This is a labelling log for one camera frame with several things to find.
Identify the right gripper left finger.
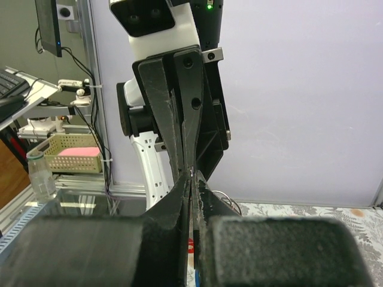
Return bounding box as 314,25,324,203
1,172,191,286

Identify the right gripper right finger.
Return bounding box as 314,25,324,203
191,172,373,286

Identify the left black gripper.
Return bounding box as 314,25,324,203
132,45,231,179

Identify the metal keyring with yellow handle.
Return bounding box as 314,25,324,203
185,167,243,287

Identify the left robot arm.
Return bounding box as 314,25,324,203
110,1,231,207

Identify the beige perforated basket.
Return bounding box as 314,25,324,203
29,134,102,173

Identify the clear glass bottle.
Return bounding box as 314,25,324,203
26,151,57,203

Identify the black monitor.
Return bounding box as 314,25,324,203
35,0,62,57

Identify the black keyboard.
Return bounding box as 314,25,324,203
0,69,30,99

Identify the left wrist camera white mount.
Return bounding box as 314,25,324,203
108,0,200,63

